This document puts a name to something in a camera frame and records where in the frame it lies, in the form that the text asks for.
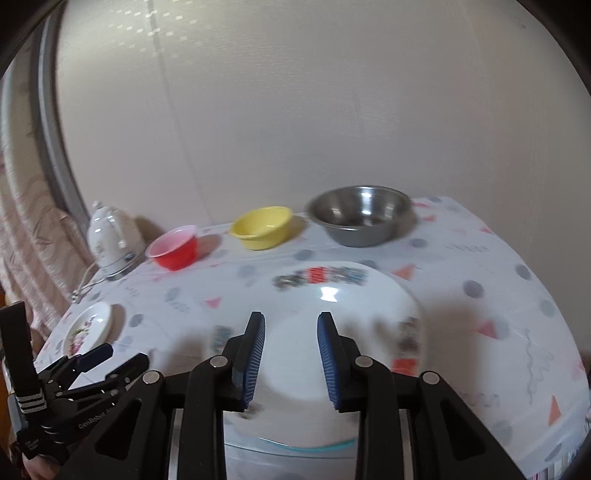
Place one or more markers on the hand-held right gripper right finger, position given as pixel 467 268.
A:
pixel 327 360

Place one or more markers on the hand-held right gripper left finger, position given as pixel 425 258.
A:
pixel 256 360

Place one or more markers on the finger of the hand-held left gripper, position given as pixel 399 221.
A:
pixel 94 354
pixel 131 367

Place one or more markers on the small floral white plate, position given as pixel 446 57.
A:
pixel 87 327

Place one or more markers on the white patterned ceramic bowl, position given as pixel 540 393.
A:
pixel 295 304

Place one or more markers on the teal rimmed plate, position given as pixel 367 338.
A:
pixel 295 452

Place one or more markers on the yellow plastic bowl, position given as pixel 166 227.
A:
pixel 263 228

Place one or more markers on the stainless steel bowl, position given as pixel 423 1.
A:
pixel 360 217

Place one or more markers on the steel kettle base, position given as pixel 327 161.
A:
pixel 117 272

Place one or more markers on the white floral electric kettle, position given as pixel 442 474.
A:
pixel 108 235

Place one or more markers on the red plastic bowl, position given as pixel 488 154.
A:
pixel 175 251

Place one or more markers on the pink patterned curtain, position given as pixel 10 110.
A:
pixel 27 230

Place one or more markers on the white patterned tablecloth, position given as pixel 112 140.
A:
pixel 461 286

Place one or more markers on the grey window frame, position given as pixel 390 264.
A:
pixel 60 152

